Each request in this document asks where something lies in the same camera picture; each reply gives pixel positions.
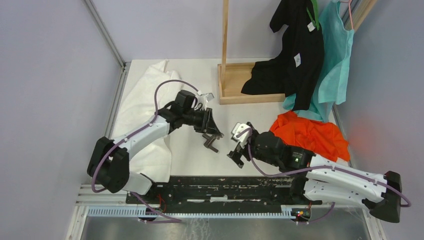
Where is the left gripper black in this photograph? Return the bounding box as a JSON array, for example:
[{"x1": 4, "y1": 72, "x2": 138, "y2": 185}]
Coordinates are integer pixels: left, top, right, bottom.
[{"x1": 182, "y1": 107, "x2": 221, "y2": 136}]

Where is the dark metal faucet body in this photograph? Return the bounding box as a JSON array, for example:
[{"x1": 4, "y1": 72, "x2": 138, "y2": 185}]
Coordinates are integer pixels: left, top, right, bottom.
[{"x1": 202, "y1": 133, "x2": 219, "y2": 153}]

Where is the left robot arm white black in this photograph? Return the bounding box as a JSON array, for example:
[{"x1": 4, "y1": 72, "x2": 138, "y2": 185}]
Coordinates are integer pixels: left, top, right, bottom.
[{"x1": 86, "y1": 90, "x2": 224, "y2": 204}]

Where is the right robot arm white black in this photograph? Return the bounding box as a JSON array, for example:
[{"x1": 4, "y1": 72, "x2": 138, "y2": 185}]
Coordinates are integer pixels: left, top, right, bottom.
[{"x1": 228, "y1": 122, "x2": 403, "y2": 223}]

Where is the wooden clothes rack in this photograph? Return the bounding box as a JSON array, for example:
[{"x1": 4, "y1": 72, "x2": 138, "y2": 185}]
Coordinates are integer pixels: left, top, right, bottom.
[{"x1": 217, "y1": 0, "x2": 286, "y2": 105}]

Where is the white towel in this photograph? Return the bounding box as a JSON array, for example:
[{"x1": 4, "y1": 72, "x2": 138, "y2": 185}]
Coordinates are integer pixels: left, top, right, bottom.
[{"x1": 111, "y1": 59, "x2": 184, "y2": 183}]

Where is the orange cloth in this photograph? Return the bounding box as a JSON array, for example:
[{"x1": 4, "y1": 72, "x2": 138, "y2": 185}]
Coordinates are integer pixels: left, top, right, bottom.
[{"x1": 269, "y1": 111, "x2": 351, "y2": 162}]

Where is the black t-shirt hanging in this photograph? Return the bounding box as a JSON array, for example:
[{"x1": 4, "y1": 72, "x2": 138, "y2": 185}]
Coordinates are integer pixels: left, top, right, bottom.
[{"x1": 241, "y1": 0, "x2": 325, "y2": 111}]

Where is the teal garment hanging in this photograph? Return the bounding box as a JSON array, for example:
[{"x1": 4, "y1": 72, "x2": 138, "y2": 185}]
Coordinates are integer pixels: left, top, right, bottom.
[{"x1": 295, "y1": 0, "x2": 355, "y2": 123}]

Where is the green hanger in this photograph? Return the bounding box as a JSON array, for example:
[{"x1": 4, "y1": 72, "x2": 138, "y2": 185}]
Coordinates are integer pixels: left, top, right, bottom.
[{"x1": 306, "y1": 0, "x2": 320, "y2": 32}]

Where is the pink hanger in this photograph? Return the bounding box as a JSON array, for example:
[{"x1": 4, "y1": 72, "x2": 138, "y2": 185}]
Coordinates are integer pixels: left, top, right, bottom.
[{"x1": 340, "y1": 0, "x2": 355, "y2": 31}]

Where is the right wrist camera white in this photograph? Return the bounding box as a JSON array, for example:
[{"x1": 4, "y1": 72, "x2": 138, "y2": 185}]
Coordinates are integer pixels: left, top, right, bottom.
[{"x1": 231, "y1": 122, "x2": 253, "y2": 149}]

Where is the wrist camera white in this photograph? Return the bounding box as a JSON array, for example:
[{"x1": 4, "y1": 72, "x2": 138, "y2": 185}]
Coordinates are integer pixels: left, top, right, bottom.
[
  {"x1": 196, "y1": 92, "x2": 215, "y2": 110},
  {"x1": 231, "y1": 122, "x2": 253, "y2": 149}
]

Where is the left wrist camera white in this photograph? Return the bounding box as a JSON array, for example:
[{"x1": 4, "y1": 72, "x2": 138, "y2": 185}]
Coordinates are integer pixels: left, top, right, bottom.
[{"x1": 196, "y1": 92, "x2": 215, "y2": 110}]

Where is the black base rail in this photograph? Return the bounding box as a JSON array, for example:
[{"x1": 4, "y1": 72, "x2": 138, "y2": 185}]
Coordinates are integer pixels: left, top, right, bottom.
[{"x1": 141, "y1": 176, "x2": 323, "y2": 214}]

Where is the white cable duct strip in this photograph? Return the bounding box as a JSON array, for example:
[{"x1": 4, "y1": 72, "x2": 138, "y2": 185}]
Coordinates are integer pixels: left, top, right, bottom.
[{"x1": 87, "y1": 206, "x2": 296, "y2": 220}]

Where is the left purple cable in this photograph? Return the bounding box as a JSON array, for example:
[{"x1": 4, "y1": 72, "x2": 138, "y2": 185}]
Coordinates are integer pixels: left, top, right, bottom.
[{"x1": 91, "y1": 79, "x2": 201, "y2": 194}]

